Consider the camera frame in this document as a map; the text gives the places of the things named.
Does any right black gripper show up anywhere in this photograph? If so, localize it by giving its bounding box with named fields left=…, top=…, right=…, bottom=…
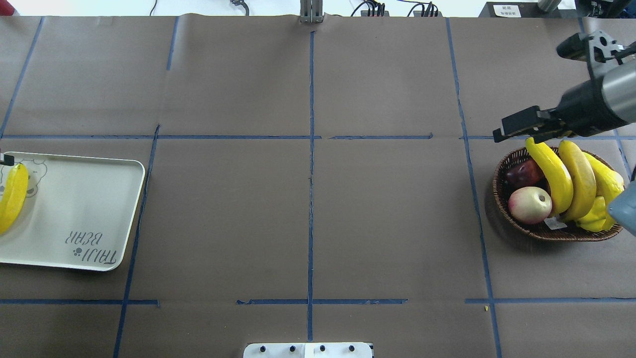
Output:
left=493, top=80, right=617, bottom=143

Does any yellow banana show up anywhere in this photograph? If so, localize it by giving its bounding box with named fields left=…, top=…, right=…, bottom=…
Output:
left=584, top=152, right=625, bottom=231
left=525, top=137, right=574, bottom=217
left=0, top=163, right=29, bottom=234
left=558, top=140, right=597, bottom=222

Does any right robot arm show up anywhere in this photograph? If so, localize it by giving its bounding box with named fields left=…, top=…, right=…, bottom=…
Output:
left=493, top=64, right=635, bottom=233

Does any brown wicker basket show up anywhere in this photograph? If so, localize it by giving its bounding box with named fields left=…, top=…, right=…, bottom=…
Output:
left=484, top=147, right=623, bottom=242

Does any dark red apple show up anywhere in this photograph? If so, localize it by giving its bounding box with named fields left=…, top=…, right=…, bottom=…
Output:
left=506, top=159, right=545, bottom=189

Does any pale green pink apple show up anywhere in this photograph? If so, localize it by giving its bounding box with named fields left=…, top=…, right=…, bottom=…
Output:
left=507, top=186, right=553, bottom=225

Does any white bear tray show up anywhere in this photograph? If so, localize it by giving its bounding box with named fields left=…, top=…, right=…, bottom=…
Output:
left=0, top=152, right=146, bottom=271

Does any black label box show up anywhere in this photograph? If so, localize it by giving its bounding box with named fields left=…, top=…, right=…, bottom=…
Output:
left=478, top=1, right=580, bottom=19

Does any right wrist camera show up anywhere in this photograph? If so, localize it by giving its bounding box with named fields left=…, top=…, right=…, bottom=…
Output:
left=556, top=30, right=623, bottom=79

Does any aluminium frame post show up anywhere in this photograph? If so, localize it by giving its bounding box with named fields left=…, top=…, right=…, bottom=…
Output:
left=299, top=0, right=324, bottom=23

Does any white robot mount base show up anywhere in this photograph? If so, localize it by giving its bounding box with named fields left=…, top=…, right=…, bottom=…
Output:
left=242, top=342, right=375, bottom=358

